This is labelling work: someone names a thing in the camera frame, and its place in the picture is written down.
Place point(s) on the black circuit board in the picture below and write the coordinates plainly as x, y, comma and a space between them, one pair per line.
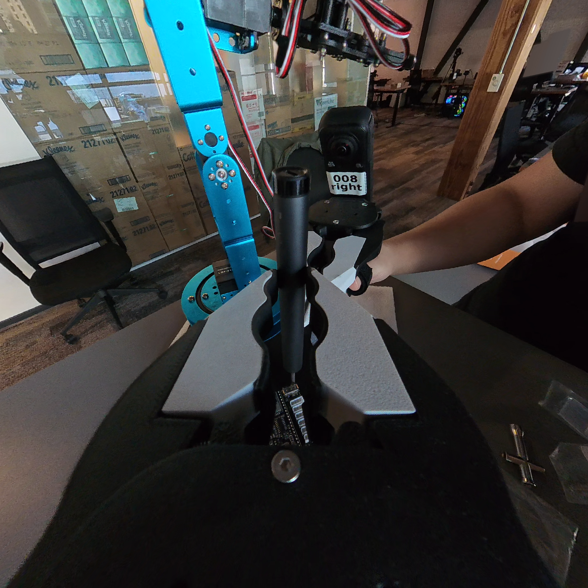
287, 413

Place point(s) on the person's black shirt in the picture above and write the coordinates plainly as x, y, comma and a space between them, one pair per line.
542, 298

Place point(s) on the metal cross socket wrench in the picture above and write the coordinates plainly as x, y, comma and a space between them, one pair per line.
521, 454

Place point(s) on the wooden pillar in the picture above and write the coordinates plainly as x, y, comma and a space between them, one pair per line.
487, 115

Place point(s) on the large clear zip bag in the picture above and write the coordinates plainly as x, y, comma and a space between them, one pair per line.
542, 528

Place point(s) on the white outlet box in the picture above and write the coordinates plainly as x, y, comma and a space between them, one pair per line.
494, 82

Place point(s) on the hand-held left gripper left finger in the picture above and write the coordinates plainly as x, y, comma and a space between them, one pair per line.
206, 367

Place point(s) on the grey desk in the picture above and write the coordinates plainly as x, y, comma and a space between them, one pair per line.
482, 367

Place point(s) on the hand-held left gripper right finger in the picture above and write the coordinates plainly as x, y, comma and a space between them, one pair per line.
367, 367

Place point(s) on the person's right forearm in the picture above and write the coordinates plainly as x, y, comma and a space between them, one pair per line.
482, 225

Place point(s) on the computer with coloured lights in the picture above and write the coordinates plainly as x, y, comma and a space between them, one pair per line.
454, 105

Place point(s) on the person's right hand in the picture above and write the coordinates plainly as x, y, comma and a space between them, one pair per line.
388, 264

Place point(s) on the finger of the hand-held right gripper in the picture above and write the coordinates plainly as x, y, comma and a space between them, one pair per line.
313, 240
344, 251

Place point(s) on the orange white cardboard box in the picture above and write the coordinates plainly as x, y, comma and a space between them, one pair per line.
498, 260

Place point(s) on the black office chair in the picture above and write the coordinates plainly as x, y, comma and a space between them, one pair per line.
303, 160
69, 275

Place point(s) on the blue toy robot arm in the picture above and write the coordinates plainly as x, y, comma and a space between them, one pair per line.
193, 69

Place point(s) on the black electric screwdriver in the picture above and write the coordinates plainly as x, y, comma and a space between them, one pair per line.
291, 275

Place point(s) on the small clear plastic bag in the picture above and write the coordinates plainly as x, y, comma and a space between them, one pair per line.
567, 409
572, 471

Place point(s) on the white foam sheet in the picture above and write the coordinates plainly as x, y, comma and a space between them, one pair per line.
381, 310

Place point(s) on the light grey table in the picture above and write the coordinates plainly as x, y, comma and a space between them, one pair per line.
436, 285

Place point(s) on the stack of cardboard boxes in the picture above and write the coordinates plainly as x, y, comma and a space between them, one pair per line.
115, 151

